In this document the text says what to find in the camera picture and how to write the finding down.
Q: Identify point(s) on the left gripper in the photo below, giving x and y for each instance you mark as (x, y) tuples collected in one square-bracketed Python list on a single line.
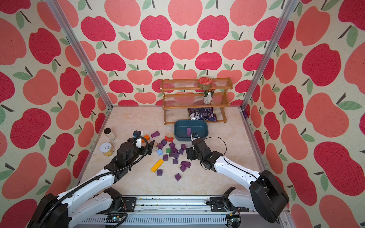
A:
[(144, 151)]

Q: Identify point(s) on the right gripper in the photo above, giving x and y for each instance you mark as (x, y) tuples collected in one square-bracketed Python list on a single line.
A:
[(190, 151)]

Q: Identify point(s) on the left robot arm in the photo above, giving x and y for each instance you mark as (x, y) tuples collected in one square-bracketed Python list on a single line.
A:
[(79, 191)]

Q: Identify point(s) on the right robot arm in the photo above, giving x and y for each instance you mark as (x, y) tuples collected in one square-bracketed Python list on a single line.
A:
[(267, 197)]

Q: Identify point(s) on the teal plastic storage bin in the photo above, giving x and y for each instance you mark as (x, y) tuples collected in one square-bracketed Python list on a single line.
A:
[(183, 129)]

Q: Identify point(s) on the yellow can white lid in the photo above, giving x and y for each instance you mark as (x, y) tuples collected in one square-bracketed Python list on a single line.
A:
[(107, 149)]

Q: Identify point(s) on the purple rectangular block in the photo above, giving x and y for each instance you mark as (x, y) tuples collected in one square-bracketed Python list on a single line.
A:
[(174, 150)]

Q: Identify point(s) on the glass jar black lid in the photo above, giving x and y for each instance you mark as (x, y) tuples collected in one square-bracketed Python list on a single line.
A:
[(110, 135)]

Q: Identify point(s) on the red arch block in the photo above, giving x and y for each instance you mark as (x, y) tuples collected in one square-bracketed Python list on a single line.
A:
[(169, 139)]

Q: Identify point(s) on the yellow long block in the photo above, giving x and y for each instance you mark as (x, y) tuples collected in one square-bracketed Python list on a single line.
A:
[(157, 165)]

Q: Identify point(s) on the light blue cube block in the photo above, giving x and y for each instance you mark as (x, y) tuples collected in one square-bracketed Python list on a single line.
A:
[(160, 152)]

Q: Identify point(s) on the purple wedge block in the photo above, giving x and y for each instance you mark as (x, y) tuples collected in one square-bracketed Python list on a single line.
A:
[(155, 134)]

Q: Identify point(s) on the purple snack bag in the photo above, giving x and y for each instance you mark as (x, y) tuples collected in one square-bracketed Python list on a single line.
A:
[(202, 113)]

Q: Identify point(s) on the wooden three-tier shelf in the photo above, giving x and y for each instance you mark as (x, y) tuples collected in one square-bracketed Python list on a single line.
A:
[(181, 94)]

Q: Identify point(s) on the small green white bottle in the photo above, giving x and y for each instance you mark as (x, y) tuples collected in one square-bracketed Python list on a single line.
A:
[(208, 96)]

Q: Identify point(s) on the red lidded tin can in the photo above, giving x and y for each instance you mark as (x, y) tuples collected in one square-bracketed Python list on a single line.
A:
[(205, 83)]

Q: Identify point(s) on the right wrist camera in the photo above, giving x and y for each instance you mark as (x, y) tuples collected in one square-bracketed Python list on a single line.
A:
[(194, 136)]

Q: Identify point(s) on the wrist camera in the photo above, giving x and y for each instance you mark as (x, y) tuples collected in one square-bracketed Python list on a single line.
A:
[(137, 134), (194, 136)]

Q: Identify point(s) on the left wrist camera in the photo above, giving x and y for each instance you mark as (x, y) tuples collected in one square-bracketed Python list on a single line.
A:
[(137, 134)]

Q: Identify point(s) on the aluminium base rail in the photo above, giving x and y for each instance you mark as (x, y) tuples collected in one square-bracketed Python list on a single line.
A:
[(155, 211)]

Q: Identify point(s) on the left aluminium frame post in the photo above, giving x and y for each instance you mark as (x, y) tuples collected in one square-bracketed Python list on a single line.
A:
[(61, 18)]

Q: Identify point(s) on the aluminium frame post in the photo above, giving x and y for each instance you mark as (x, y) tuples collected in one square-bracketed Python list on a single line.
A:
[(61, 18), (272, 44)]

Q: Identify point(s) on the right aluminium frame post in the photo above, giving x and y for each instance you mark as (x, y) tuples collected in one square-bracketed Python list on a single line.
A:
[(272, 44)]

